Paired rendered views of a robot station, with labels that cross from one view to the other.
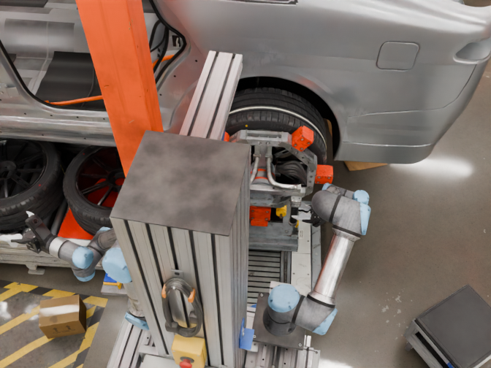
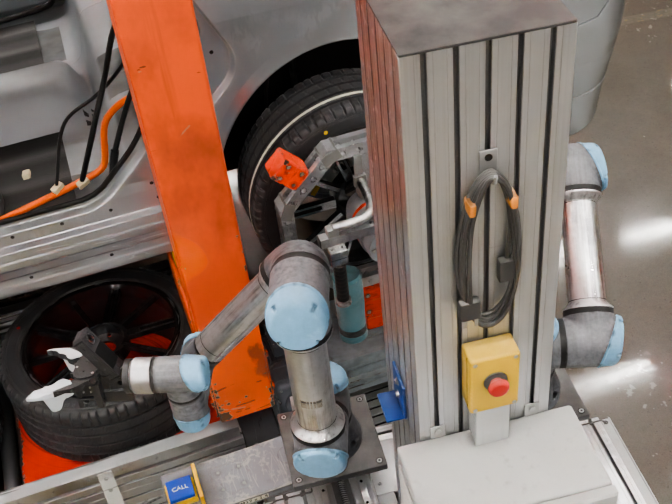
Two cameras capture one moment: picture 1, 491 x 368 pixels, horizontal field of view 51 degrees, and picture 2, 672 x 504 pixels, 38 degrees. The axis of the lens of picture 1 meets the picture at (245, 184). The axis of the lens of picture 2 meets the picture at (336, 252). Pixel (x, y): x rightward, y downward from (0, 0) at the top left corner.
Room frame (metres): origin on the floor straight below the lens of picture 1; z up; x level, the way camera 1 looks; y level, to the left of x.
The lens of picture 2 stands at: (-0.45, 0.73, 2.68)
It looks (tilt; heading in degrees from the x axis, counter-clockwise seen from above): 41 degrees down; 342
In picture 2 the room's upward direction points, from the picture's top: 7 degrees counter-clockwise
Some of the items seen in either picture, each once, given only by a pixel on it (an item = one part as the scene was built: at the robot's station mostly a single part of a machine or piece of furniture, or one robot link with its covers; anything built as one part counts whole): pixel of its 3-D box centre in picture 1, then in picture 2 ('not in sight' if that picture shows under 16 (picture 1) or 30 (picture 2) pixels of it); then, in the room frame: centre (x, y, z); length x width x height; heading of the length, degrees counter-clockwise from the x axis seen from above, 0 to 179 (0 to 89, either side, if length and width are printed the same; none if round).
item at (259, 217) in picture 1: (260, 207); (372, 291); (1.71, -0.09, 0.48); 0.16 x 0.12 x 0.17; 176
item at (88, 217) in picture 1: (121, 186); (110, 359); (1.92, 0.76, 0.39); 0.66 x 0.66 x 0.24
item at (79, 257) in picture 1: (76, 255); (180, 374); (0.96, 0.63, 1.21); 0.11 x 0.08 x 0.09; 66
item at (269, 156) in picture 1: (283, 168); not in sight; (1.55, -0.18, 1.03); 0.19 x 0.18 x 0.11; 176
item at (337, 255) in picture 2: not in sight; (334, 248); (1.48, 0.10, 0.93); 0.09 x 0.05 x 0.05; 176
